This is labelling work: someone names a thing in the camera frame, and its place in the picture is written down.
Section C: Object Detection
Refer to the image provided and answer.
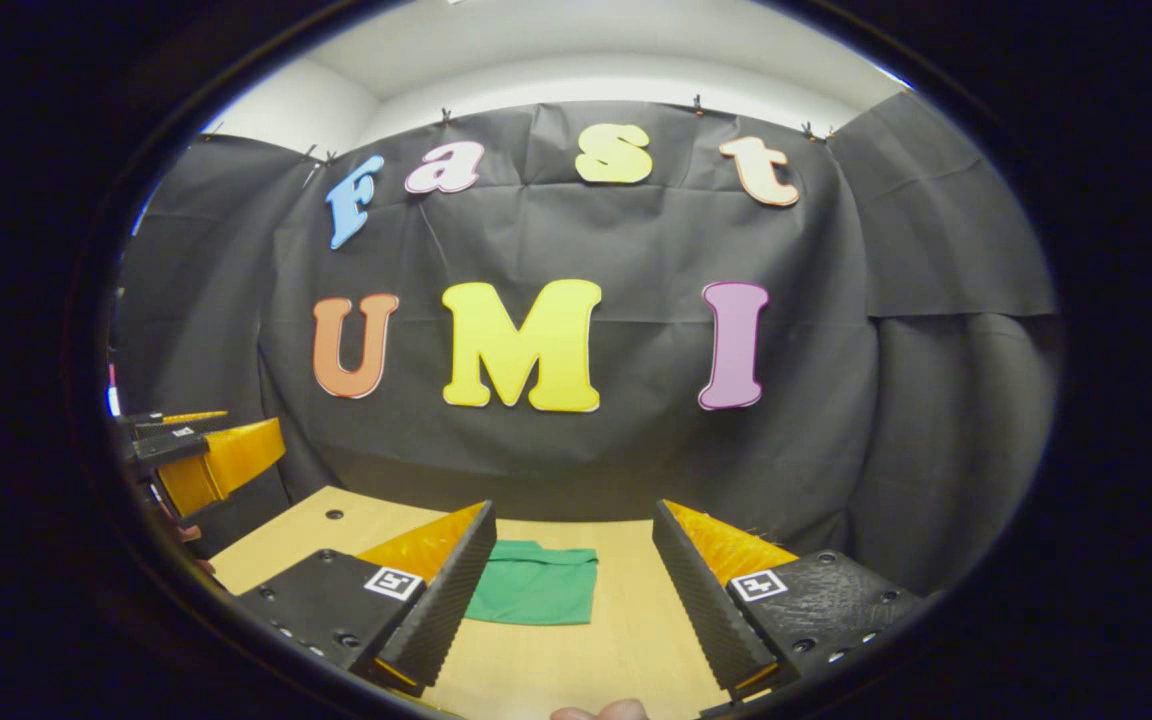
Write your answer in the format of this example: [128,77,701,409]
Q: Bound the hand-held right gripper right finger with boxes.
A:
[651,500,937,703]

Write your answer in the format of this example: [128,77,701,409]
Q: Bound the green T-shirt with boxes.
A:
[464,540,600,627]

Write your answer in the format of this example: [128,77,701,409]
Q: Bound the black backdrop cloth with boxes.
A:
[111,92,1062,599]

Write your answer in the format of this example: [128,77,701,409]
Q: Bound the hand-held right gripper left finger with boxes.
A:
[233,500,497,698]

